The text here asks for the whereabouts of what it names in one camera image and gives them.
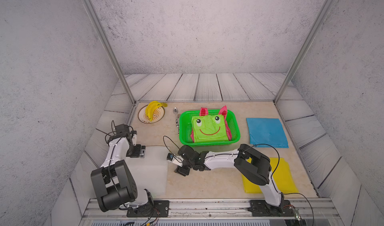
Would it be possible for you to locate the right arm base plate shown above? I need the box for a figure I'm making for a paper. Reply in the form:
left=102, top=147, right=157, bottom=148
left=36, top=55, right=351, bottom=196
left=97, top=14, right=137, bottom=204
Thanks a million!
left=247, top=200, right=296, bottom=217

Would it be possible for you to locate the green plastic basket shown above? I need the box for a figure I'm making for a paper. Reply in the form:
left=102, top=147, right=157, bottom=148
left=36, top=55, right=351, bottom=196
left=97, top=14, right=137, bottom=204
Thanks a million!
left=179, top=107, right=241, bottom=147

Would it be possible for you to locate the green frog raincoat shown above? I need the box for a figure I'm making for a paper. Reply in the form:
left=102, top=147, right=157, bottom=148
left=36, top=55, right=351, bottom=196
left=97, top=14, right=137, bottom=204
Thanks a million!
left=191, top=114, right=230, bottom=143

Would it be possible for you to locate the aluminium front rail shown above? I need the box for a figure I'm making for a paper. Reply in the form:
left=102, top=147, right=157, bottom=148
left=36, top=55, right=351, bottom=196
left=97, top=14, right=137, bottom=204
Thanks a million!
left=80, top=198, right=344, bottom=226

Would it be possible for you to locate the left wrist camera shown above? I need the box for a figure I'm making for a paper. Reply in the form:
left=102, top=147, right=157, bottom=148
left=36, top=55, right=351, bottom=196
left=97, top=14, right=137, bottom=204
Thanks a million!
left=131, top=130, right=137, bottom=146

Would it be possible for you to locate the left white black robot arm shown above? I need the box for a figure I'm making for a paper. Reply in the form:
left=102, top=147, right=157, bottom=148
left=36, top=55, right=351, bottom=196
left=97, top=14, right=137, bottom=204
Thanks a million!
left=91, top=124, right=153, bottom=212

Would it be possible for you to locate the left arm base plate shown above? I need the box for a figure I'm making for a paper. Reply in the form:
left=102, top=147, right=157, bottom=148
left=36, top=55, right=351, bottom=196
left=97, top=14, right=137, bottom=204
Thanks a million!
left=127, top=200, right=170, bottom=218

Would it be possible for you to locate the blue folded raincoat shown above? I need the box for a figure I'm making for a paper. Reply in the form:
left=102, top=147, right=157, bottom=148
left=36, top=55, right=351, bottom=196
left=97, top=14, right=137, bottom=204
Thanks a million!
left=247, top=118, right=289, bottom=149

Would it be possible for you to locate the right aluminium frame post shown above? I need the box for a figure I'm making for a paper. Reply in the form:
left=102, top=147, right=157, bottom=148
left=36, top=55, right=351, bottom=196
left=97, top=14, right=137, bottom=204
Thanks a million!
left=273, top=0, right=335, bottom=105

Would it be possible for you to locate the left aluminium frame post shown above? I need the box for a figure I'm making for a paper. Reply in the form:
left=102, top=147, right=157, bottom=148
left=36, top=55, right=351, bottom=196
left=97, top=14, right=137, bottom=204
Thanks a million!
left=81, top=0, right=136, bottom=105

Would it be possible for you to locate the yellow folded raincoat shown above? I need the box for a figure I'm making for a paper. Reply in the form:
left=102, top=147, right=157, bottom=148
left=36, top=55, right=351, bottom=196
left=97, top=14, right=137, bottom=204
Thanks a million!
left=242, top=158, right=299, bottom=194

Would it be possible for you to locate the aluminium frame post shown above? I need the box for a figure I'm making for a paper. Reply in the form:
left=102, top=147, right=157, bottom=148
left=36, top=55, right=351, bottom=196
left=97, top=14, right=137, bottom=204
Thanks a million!
left=81, top=0, right=136, bottom=105
left=273, top=0, right=335, bottom=105

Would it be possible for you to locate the pink rabbit raincoat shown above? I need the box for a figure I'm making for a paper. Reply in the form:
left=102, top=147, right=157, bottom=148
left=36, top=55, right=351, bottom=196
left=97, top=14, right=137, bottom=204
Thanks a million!
left=190, top=105, right=233, bottom=143

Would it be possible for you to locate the white raincoat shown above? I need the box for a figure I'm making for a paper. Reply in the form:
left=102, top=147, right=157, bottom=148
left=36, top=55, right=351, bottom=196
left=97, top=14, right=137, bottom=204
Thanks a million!
left=125, top=146, right=169, bottom=198

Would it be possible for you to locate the round patterned plate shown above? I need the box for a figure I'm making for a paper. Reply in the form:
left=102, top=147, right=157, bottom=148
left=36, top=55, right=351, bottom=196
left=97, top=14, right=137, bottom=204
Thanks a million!
left=138, top=105, right=165, bottom=124

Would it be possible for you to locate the cow pattern handle spoon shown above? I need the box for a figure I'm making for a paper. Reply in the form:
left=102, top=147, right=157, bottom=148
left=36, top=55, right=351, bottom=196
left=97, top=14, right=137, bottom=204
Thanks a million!
left=173, top=107, right=180, bottom=134

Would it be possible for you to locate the yellow banana bunch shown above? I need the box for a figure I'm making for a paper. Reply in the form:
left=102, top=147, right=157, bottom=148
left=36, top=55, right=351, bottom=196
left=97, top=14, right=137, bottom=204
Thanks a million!
left=145, top=101, right=168, bottom=122

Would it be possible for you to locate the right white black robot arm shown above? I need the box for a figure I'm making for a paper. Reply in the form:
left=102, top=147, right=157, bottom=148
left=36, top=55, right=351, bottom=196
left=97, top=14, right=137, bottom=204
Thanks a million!
left=167, top=144, right=307, bottom=210

